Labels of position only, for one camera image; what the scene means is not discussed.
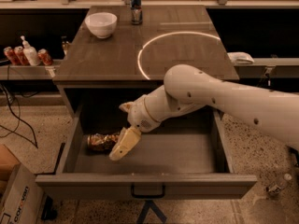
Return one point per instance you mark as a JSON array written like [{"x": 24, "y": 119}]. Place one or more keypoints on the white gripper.
[{"x": 139, "y": 114}]

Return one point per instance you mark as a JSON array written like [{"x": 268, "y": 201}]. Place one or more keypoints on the orange can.
[{"x": 102, "y": 142}]

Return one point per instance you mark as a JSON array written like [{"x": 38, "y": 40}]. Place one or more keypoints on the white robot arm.
[{"x": 187, "y": 89}]

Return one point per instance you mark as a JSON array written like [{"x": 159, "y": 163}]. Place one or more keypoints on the open grey top drawer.
[{"x": 188, "y": 155}]

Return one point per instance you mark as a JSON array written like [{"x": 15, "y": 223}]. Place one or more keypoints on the red can right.
[{"x": 44, "y": 56}]

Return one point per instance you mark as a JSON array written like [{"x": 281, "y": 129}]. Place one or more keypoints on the red can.
[
  {"x": 44, "y": 56},
  {"x": 10, "y": 54},
  {"x": 21, "y": 56}
]

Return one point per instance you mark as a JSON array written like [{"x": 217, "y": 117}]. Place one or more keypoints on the red can middle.
[{"x": 21, "y": 56}]

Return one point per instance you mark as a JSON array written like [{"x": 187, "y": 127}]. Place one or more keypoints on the blue silver drink can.
[{"x": 136, "y": 11}]

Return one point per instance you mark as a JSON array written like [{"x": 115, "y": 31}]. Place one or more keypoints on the red can far left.
[{"x": 10, "y": 54}]

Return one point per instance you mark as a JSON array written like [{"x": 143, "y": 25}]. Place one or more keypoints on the grey wooden cabinet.
[{"x": 137, "y": 56}]

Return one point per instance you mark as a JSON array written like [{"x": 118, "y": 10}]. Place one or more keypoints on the white ceramic bowl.
[{"x": 101, "y": 24}]

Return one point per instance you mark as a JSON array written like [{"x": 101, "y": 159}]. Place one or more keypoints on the small dark glass bottle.
[{"x": 65, "y": 44}]

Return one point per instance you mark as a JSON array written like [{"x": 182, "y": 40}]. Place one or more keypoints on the white pump bottle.
[{"x": 30, "y": 52}]

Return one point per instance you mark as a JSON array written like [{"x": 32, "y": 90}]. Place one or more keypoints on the white folded cloth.
[{"x": 240, "y": 58}]

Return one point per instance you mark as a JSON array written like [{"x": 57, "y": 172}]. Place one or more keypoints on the low grey shelf left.
[{"x": 19, "y": 72}]

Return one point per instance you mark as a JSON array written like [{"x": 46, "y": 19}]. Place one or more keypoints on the low grey shelf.
[
  {"x": 19, "y": 72},
  {"x": 269, "y": 67}
]

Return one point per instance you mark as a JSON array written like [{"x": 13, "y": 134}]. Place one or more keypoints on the cardboard box with print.
[{"x": 21, "y": 196}]

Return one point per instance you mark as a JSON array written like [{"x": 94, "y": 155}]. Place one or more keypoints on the low grey shelf right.
[{"x": 269, "y": 67}]

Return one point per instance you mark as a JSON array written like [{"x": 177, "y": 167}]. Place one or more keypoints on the clear plastic water bottle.
[{"x": 278, "y": 185}]

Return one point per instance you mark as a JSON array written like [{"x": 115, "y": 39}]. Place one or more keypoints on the black drawer handle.
[{"x": 148, "y": 192}]

